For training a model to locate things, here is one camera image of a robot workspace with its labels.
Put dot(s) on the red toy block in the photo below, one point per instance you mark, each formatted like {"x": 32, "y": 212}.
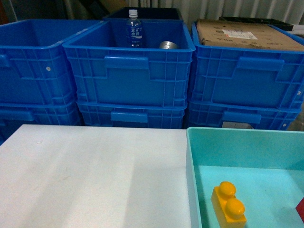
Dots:
{"x": 300, "y": 209}

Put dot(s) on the brown cardboard box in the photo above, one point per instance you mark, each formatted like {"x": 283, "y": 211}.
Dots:
{"x": 221, "y": 33}

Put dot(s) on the yellow toy block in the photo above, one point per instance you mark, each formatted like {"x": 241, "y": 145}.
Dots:
{"x": 229, "y": 211}

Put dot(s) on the lower middle blue crate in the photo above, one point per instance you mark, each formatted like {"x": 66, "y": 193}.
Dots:
{"x": 113, "y": 115}

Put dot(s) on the upper middle blue crate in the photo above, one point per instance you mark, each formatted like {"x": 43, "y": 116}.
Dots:
{"x": 108, "y": 71}

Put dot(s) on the silver metal can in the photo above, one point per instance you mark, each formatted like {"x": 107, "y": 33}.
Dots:
{"x": 167, "y": 45}

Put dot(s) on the clear water bottle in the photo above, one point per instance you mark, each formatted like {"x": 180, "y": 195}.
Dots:
{"x": 134, "y": 32}

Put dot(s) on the upper right blue crate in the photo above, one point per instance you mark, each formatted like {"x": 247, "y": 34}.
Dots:
{"x": 246, "y": 77}

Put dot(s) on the dark blue rear crate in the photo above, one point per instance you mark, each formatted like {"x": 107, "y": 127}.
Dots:
{"x": 147, "y": 13}

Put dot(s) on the lower right blue crate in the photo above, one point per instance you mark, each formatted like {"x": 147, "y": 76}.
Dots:
{"x": 205, "y": 114}

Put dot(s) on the teal plastic bin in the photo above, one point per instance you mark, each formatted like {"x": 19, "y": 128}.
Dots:
{"x": 267, "y": 168}

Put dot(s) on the upper left blue crate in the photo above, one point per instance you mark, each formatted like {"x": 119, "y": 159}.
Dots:
{"x": 34, "y": 69}

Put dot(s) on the lower left blue crate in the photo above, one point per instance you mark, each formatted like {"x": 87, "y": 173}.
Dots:
{"x": 13, "y": 116}

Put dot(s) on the black tray in background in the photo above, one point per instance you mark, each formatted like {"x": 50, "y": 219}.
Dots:
{"x": 279, "y": 24}

